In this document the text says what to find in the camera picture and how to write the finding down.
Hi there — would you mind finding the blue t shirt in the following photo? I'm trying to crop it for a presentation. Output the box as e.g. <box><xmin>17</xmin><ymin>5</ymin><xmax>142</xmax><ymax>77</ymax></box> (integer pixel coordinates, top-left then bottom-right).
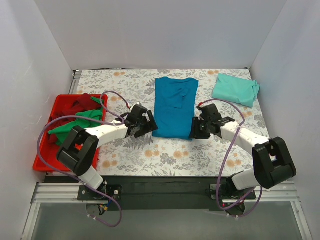
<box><xmin>152</xmin><ymin>76</ymin><xmax>199</xmax><ymax>140</ymax></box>

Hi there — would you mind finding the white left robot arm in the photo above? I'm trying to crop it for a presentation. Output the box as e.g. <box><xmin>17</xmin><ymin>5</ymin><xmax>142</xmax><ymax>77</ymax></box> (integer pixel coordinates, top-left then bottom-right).
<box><xmin>56</xmin><ymin>103</ymin><xmax>158</xmax><ymax>200</ymax></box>

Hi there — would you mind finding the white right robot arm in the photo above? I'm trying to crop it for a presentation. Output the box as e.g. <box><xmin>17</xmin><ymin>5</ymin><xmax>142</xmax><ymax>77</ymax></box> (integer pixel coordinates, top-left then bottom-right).
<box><xmin>189</xmin><ymin>103</ymin><xmax>297</xmax><ymax>199</ymax></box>

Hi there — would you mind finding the floral patterned table mat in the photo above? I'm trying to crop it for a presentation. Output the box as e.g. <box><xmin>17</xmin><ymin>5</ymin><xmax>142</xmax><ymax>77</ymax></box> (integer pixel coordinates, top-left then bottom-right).
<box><xmin>74</xmin><ymin>69</ymin><xmax>253</xmax><ymax>177</ymax></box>

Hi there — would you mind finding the folded mint green t shirt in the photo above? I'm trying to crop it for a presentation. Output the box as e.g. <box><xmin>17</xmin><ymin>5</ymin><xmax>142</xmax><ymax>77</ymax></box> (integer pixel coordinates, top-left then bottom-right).
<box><xmin>212</xmin><ymin>73</ymin><xmax>260</xmax><ymax>108</ymax></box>

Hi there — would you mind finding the dark red t shirt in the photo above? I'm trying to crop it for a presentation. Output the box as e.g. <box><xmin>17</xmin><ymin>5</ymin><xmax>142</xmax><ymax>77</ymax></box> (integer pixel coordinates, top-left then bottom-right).
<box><xmin>47</xmin><ymin>93</ymin><xmax>100</xmax><ymax>145</ymax></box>

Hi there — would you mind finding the red plastic bin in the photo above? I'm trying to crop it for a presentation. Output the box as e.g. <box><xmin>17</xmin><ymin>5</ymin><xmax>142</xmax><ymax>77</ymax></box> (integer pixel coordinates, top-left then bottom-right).
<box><xmin>33</xmin><ymin>94</ymin><xmax>108</xmax><ymax>172</ymax></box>

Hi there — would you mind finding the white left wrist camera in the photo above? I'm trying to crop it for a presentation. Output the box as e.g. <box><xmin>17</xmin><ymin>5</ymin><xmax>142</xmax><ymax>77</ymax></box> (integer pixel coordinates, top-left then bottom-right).
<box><xmin>127</xmin><ymin>102</ymin><xmax>141</xmax><ymax>109</ymax></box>

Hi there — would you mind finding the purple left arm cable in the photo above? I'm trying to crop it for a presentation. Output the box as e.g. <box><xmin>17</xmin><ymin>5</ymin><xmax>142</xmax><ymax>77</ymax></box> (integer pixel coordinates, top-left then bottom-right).
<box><xmin>36</xmin><ymin>91</ymin><xmax>132</xmax><ymax>193</ymax></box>

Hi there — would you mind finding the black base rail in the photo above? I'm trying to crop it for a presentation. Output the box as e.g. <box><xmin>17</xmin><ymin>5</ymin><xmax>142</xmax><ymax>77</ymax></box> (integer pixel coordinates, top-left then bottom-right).
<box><xmin>77</xmin><ymin>175</ymin><xmax>256</xmax><ymax>212</ymax></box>

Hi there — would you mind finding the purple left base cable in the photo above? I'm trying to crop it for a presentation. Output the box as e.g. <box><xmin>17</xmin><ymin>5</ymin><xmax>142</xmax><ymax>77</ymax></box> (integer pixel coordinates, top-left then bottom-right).
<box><xmin>84</xmin><ymin>192</ymin><xmax>123</xmax><ymax>228</ymax></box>

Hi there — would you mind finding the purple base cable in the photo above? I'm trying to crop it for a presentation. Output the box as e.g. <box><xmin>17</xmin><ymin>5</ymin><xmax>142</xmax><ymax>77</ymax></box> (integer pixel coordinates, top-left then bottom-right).
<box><xmin>84</xmin><ymin>192</ymin><xmax>123</xmax><ymax>228</ymax></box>
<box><xmin>224</xmin><ymin>186</ymin><xmax>264</xmax><ymax>218</ymax></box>

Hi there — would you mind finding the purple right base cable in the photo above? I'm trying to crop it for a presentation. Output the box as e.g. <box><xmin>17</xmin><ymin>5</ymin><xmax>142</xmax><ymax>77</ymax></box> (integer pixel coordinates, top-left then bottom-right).
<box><xmin>224</xmin><ymin>186</ymin><xmax>264</xmax><ymax>218</ymax></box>

